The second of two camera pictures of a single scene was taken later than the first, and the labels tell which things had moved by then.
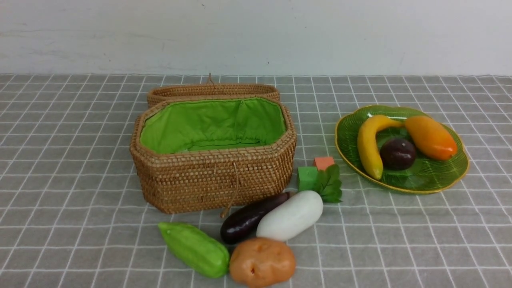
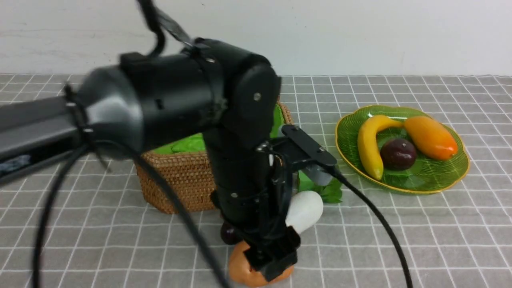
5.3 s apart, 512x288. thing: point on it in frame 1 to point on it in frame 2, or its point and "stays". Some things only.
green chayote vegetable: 199,251 to 195,143
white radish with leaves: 301,209 stays
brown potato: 260,262 stays
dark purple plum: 397,154 stays
